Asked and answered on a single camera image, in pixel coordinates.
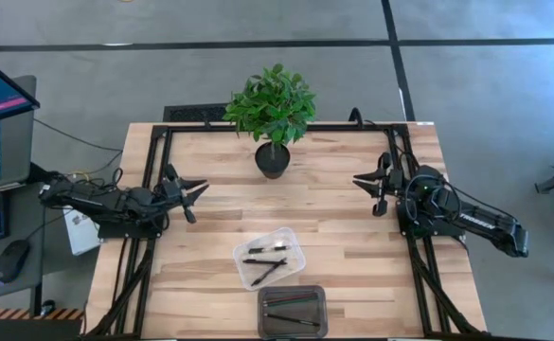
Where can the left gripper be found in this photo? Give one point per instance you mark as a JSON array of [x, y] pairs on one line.
[[172, 196]]

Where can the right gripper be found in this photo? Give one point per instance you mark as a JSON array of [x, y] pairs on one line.
[[394, 184]]

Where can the red pencil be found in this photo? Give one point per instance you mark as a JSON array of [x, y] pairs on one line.
[[291, 298]]

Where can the green pencil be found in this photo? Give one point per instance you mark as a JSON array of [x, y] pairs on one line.
[[291, 302]]

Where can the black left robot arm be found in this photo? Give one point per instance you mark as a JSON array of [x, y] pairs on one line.
[[92, 201]]

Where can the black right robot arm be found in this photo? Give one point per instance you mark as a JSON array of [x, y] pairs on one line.
[[494, 232]]

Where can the black perforated floor mat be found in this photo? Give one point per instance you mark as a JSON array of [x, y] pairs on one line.
[[191, 113]]

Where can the clear barrel black grip pen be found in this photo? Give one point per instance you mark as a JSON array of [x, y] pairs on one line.
[[260, 249]]

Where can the black ballpoint pen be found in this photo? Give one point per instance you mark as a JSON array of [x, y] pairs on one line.
[[267, 274], [257, 261]]

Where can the clear plastic bin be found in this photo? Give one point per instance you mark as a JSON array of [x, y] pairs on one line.
[[288, 239]]

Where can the white cardboard box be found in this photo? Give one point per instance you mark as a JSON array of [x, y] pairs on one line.
[[80, 237]]

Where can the green plant in black pot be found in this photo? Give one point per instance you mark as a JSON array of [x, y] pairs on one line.
[[272, 104]]

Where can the smoky grey plastic bin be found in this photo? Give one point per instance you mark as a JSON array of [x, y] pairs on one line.
[[295, 310]]

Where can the grey side desk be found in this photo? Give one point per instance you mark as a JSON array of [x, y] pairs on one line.
[[23, 222]]

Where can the black computer mouse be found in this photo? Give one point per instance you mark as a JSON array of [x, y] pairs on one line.
[[12, 260]]

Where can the grey screen monitor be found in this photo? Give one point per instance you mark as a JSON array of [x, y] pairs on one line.
[[2, 156]]

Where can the yellow black hazard strip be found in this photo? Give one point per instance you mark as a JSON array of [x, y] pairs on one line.
[[21, 313]]

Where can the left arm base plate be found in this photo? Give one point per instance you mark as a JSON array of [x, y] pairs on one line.
[[130, 233]]

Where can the black aluminium table frame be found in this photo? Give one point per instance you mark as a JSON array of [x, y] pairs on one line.
[[333, 128]]

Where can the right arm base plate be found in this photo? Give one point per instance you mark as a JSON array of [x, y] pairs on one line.
[[442, 231]]

